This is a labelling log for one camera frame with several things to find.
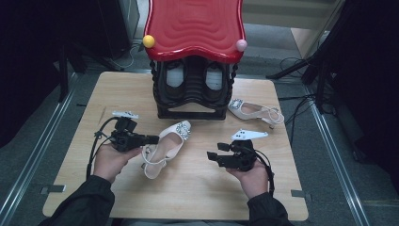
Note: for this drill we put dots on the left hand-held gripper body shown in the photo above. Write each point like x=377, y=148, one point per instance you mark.
x=127, y=139

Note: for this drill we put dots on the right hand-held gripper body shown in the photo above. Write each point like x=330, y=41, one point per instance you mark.
x=241, y=157

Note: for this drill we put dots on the white heeled shoe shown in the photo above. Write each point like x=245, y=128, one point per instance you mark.
x=167, y=147
x=251, y=109

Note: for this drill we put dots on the black leather shoe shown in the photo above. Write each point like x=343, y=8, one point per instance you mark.
x=215, y=80
x=174, y=78

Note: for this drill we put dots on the red and black shoe rack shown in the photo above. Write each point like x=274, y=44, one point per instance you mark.
x=194, y=28

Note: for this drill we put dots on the person's right hand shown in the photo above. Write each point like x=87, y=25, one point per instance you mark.
x=254, y=182

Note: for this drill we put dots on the person's left hand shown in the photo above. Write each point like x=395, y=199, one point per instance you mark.
x=108, y=161

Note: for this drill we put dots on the black metal stand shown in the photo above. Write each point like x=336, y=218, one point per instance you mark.
x=63, y=78
x=320, y=88

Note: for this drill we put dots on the yellow ball knob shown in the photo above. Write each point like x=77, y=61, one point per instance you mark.
x=148, y=41

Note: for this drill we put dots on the pink ball knob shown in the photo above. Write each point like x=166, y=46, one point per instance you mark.
x=241, y=45

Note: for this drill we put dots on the dark cabinet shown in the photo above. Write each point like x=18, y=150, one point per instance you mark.
x=125, y=25

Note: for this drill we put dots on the dark curtain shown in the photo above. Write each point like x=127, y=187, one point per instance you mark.
x=370, y=78
x=25, y=62

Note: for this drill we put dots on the beige board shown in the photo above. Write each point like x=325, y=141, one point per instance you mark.
x=306, y=40

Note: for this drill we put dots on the grey table bracket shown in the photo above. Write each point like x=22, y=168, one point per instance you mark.
x=299, y=194
x=53, y=189

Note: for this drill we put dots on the metal floor rail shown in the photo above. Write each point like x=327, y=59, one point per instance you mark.
x=37, y=141
x=335, y=157

